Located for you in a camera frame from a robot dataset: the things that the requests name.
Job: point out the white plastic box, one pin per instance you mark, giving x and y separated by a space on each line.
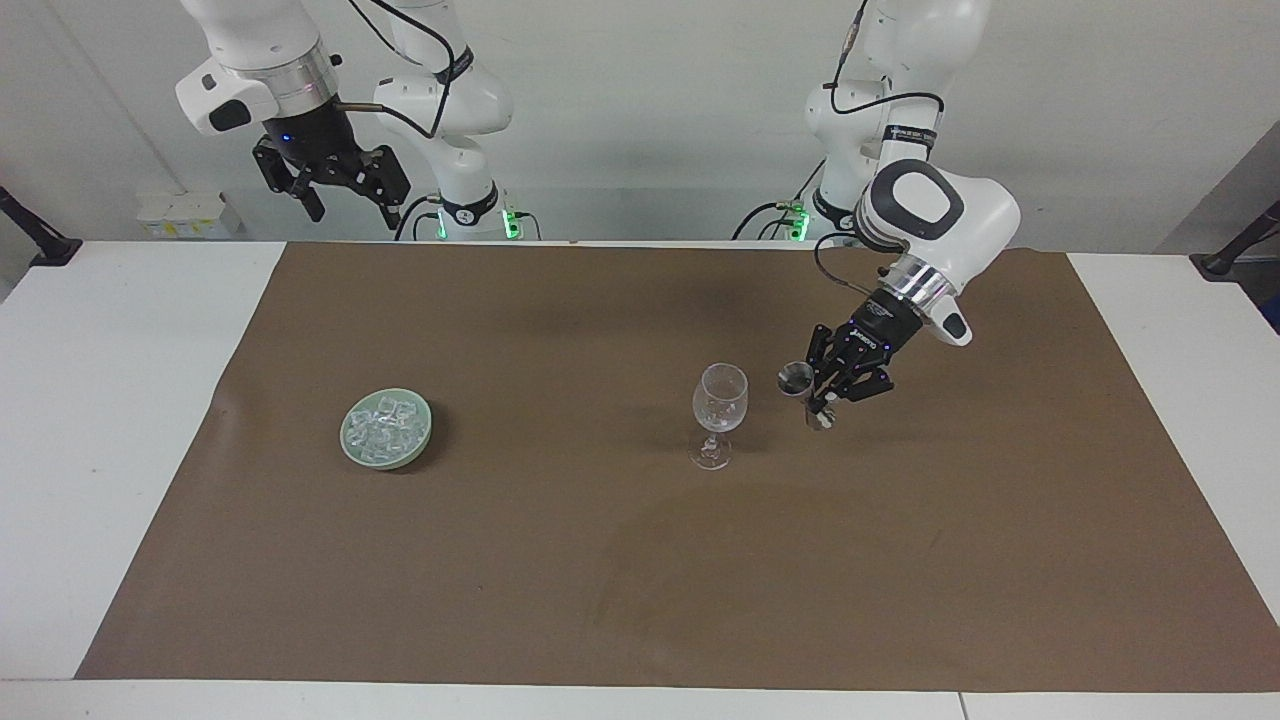
188 215

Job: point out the small clear glass cup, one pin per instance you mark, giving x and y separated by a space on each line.
796 380

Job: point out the clear ice cube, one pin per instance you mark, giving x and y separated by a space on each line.
364 411
402 436
367 437
402 409

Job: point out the black stand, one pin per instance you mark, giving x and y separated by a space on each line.
40 238
1232 250

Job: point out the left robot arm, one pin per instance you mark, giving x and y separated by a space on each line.
945 215

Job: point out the clear wine glass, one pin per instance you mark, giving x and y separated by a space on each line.
720 395

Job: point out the green ceramic bowl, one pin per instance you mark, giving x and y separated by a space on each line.
386 460

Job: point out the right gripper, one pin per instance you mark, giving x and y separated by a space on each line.
312 138

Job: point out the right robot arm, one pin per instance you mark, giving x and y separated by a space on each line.
270 40

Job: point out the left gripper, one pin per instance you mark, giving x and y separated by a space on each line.
882 328

